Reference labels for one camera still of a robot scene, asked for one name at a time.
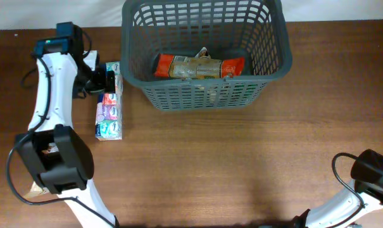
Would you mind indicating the red spaghetti packet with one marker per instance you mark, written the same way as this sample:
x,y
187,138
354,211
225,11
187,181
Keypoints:
x,y
184,67

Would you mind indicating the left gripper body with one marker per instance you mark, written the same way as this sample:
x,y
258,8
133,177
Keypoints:
x,y
97,80

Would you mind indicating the rice ball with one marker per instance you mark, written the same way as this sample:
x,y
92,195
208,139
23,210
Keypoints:
x,y
203,54

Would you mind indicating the grey plastic shopping basket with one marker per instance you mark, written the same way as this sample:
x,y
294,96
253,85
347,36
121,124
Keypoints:
x,y
221,30

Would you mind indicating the Kleenex tissue multipack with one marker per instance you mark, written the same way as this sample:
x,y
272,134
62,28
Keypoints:
x,y
109,109

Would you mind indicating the brown snack wrapper packet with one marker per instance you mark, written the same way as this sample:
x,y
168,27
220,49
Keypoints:
x,y
35,191

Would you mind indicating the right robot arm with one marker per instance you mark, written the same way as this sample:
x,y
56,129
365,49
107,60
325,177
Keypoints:
x,y
361,195

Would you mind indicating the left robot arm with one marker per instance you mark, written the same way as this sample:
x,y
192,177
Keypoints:
x,y
55,156

